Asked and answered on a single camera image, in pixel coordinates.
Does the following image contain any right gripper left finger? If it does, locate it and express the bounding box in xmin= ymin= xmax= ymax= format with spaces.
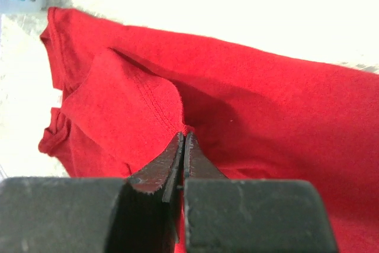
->
xmin=1 ymin=133 xmax=184 ymax=252

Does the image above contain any red t shirt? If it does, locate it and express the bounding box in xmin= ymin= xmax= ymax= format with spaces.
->
xmin=38 ymin=8 xmax=378 ymax=252

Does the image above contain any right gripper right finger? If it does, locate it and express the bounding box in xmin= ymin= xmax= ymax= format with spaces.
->
xmin=184 ymin=133 xmax=338 ymax=252

